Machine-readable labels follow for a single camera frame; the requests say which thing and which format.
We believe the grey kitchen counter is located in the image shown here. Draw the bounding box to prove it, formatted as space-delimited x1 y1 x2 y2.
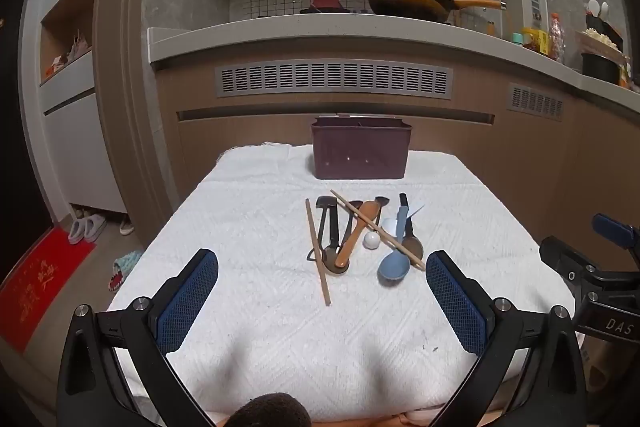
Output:
147 17 640 114

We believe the white cabinet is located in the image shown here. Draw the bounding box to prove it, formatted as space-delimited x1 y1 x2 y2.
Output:
42 86 128 220

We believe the black holder with white utensils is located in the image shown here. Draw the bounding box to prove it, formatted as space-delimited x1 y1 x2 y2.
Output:
585 0 625 53

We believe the white textured towel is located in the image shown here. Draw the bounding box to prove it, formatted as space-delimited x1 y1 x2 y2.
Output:
106 142 577 424

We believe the yellow packet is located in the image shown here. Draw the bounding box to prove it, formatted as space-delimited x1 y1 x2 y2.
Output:
521 28 549 55

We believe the white plastic spoon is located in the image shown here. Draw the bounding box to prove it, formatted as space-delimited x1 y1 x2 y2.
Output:
381 202 426 238

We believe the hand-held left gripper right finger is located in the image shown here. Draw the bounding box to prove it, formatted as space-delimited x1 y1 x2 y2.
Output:
424 249 587 427

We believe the dark metal utensil cutout handle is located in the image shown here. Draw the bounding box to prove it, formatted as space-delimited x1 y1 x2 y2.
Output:
306 196 338 264

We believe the dark fuzzy object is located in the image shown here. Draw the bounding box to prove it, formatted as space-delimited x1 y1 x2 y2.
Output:
227 392 313 427

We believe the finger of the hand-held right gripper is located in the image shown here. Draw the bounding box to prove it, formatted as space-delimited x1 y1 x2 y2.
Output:
591 213 640 254
538 234 601 300

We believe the wall shelf niche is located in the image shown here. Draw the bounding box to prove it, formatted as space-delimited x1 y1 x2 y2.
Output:
39 0 99 87

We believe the small grey vent grille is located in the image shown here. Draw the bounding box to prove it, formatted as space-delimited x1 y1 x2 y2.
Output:
507 82 565 122

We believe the dark purple utensil holder box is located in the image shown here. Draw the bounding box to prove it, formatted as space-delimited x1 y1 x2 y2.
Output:
311 116 412 181

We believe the teal slipper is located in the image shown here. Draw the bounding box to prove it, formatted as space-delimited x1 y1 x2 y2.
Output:
109 250 146 292

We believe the wok with orange handle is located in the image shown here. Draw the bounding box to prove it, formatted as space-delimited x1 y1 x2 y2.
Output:
366 0 507 24

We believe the large grey vent grille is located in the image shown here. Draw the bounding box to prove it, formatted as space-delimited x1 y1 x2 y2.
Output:
215 62 454 101

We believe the wooden spoon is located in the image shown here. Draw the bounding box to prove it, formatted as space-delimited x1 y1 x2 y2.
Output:
334 201 382 269

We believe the pair of grey slippers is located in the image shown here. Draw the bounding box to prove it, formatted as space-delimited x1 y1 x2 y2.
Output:
67 214 107 245

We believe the black-handled metal spoon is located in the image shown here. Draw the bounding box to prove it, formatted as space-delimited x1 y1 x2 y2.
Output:
398 193 425 264

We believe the black pot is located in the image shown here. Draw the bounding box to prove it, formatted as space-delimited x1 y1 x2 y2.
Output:
580 51 622 85

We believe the clear bottle orange cap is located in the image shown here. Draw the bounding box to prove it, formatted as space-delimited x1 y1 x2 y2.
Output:
548 12 566 60

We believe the wooden chopstick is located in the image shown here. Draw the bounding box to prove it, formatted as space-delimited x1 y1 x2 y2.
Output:
305 199 332 307
330 190 426 271

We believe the blue plastic spoon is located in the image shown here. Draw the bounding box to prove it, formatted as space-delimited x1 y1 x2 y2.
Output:
377 206 414 286

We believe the red floor mat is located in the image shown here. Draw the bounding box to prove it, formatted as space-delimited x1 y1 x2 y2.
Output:
0 227 97 354

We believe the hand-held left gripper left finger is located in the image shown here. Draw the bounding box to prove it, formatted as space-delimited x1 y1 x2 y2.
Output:
56 248 221 427

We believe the brown bag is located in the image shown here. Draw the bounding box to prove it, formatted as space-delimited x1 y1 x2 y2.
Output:
580 334 640 395

